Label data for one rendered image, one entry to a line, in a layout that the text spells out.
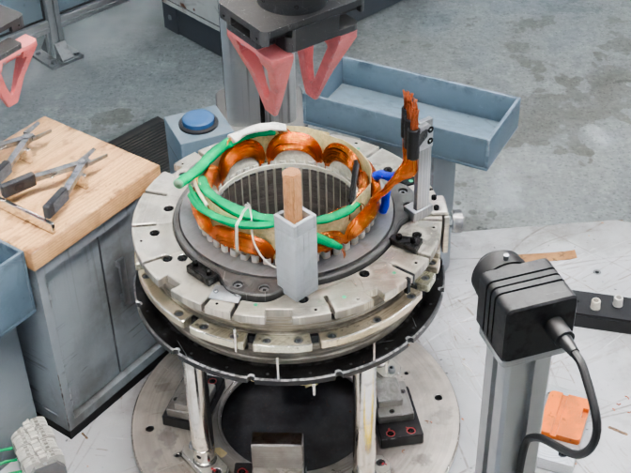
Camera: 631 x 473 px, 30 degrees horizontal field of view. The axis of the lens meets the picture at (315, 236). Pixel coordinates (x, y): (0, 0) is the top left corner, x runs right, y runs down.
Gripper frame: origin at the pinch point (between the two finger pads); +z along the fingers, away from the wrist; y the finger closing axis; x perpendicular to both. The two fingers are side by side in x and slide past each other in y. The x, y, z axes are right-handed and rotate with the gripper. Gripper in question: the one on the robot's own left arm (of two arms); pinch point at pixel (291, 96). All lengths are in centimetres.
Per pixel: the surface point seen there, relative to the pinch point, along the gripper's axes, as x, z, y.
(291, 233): -1.8, 13.1, -1.3
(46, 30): 237, 127, 83
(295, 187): -1.0, 8.8, -0.3
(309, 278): -2.2, 19.2, 0.5
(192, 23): 219, 130, 124
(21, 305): 24.0, 31.7, -18.0
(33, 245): 24.9, 25.4, -15.1
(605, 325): -4, 51, 48
